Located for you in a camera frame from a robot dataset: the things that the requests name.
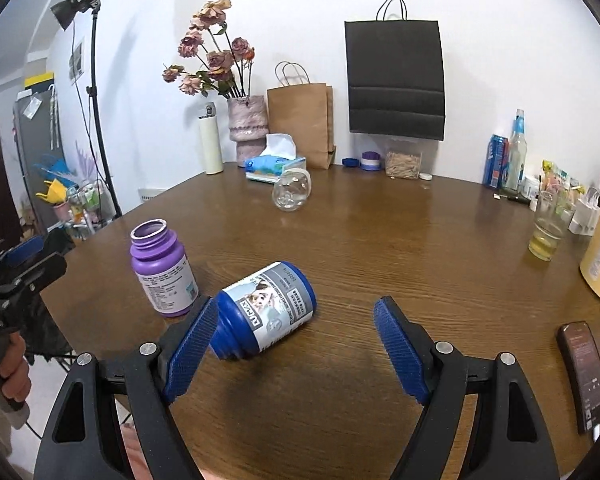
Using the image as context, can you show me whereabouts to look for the black smartphone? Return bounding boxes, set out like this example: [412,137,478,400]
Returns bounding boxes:
[556,321,600,434]

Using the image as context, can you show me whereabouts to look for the colourful snack packets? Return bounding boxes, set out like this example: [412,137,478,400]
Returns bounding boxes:
[540,159,582,205]

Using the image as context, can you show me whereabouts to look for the glass of yellow liquid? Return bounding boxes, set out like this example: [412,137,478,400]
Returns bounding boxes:
[528,191,574,262]

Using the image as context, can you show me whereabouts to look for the clear glass jar lying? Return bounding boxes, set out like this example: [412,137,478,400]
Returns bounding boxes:
[272,168,312,212]

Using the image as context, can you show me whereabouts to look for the person's left hand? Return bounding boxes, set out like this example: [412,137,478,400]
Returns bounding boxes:
[0,332,31,402]

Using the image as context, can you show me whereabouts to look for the blue supplement bottle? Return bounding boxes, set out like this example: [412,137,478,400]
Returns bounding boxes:
[210,261,317,360]

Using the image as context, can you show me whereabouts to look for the cream thermos bottle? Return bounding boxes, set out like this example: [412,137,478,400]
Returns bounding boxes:
[198,102,224,176]

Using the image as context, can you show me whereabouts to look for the grey refrigerator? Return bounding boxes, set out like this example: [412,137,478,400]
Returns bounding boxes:
[12,87,65,231]

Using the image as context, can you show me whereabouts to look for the black paper bag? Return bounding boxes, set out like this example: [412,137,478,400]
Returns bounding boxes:
[344,0,445,141]

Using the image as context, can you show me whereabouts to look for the cluttered side shelf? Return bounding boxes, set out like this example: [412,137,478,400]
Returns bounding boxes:
[33,142,119,241]

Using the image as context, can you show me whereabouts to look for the clear glass bottle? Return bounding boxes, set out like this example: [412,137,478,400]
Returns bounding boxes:
[503,108,528,194]

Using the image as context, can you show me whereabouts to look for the purple supplement bottle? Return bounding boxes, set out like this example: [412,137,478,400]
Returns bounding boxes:
[130,219,199,318]

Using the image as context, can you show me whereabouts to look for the pink textured vase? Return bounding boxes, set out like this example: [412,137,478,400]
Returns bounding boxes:
[228,96,268,167]

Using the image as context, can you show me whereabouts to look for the blue tissue box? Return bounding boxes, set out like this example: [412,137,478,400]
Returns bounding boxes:
[244,133,306,184]

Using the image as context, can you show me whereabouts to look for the blue jar lid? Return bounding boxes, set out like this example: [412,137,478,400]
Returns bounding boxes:
[341,157,360,168]

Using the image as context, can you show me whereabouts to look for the black light stand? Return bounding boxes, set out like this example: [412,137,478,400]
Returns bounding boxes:
[87,0,122,219]

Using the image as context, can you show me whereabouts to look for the blue soda can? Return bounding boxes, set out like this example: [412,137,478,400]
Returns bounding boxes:
[482,134,508,190]

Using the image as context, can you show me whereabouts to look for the small purple white jar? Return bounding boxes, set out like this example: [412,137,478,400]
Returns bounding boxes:
[360,151,382,171]

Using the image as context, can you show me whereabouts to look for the clear container of nuts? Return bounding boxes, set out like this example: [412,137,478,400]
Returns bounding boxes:
[385,138,422,180]

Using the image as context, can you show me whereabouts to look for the dried pink rose bouquet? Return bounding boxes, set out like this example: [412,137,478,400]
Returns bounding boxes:
[161,0,256,100]

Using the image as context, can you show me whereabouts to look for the brown paper bag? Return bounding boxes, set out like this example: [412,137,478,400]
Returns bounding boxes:
[268,61,336,170]

